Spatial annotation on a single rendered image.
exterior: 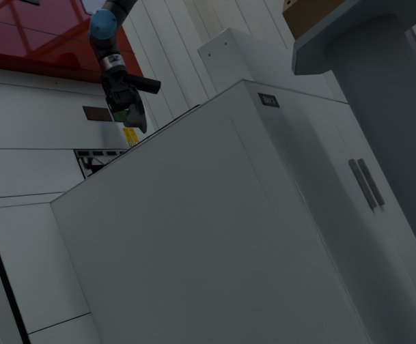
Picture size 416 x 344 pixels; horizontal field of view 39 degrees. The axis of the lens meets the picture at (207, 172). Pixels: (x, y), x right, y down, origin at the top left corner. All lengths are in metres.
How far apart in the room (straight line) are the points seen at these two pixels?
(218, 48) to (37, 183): 0.59
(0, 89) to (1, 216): 0.38
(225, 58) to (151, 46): 3.49
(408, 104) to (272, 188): 0.31
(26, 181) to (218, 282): 0.57
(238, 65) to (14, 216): 0.64
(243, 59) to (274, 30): 2.65
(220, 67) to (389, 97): 0.38
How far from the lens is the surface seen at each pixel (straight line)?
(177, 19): 4.28
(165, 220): 1.34
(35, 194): 1.56
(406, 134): 1.17
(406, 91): 1.19
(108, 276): 1.46
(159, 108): 4.77
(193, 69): 4.16
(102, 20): 1.76
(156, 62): 4.77
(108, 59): 1.83
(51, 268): 1.49
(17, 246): 1.45
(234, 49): 1.33
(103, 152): 1.82
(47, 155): 1.65
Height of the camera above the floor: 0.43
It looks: 11 degrees up
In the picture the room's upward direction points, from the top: 24 degrees counter-clockwise
